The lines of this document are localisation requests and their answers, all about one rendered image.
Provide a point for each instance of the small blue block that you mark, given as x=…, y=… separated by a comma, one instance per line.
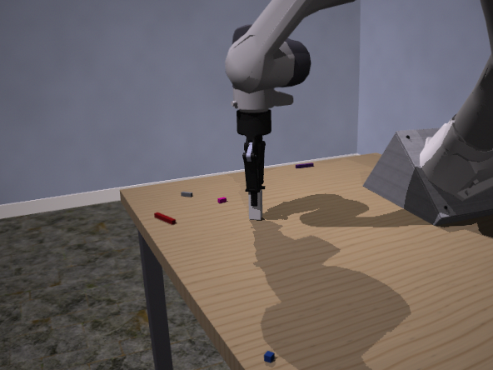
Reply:
x=269, y=356

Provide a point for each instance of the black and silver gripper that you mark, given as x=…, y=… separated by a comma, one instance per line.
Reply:
x=254, y=125

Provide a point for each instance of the red rod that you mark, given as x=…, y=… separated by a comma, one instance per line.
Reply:
x=165, y=218

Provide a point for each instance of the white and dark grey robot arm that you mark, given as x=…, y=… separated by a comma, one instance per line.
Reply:
x=458, y=155

